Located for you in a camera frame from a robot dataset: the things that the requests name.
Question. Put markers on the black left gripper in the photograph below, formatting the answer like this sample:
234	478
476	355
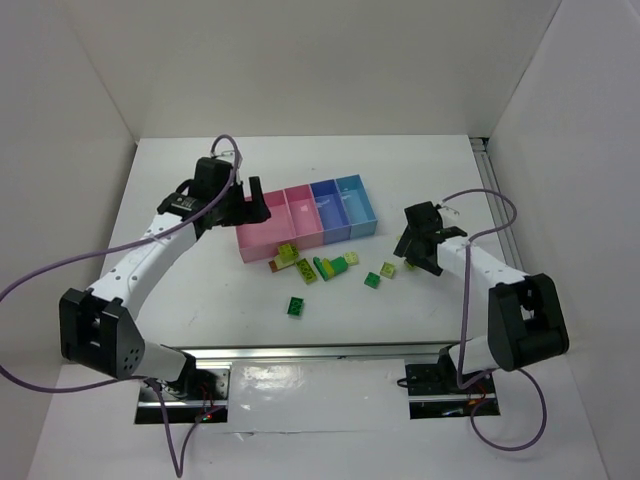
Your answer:
242	203

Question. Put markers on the purple-blue bin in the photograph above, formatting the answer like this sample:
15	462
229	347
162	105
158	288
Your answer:
334	219

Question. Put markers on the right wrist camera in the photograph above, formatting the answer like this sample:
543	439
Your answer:
450	232

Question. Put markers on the aluminium rail front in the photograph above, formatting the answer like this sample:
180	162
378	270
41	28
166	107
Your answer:
298	353

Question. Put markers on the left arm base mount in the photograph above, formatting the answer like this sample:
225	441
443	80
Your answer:
210	400

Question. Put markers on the dark green lego brick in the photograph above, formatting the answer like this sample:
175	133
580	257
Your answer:
295	307
372	280

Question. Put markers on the aluminium rail right side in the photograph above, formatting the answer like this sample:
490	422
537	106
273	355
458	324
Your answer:
499	209

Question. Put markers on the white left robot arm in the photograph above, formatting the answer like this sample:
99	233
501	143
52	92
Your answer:
98	325

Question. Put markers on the large pink bin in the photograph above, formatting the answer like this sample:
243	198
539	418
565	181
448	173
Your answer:
261	241

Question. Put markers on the lime lego brick long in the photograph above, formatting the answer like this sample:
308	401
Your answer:
306	271

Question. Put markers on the light blue bin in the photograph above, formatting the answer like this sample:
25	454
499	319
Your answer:
357	205

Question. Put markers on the yellow-green brown lego stack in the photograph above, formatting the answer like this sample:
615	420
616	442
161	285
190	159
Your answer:
287	255

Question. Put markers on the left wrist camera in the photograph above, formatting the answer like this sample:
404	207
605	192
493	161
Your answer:
180	205

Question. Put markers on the dark green lego brick front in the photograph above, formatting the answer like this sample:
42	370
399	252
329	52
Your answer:
295	307

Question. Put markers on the lime lego brick small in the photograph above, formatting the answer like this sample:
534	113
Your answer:
388	270

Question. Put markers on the aluminium rail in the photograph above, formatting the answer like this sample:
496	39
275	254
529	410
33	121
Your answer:
499	209
298	353

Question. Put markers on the green yellow lego assembly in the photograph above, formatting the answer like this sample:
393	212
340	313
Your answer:
330	268

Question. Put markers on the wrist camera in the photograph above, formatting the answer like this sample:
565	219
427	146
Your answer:
450	232
180	205

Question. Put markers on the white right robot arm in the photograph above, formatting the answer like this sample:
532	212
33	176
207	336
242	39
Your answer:
525	324

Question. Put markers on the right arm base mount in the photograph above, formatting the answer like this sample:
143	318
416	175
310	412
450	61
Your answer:
434	394

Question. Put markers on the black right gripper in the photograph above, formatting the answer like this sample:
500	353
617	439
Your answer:
417	245

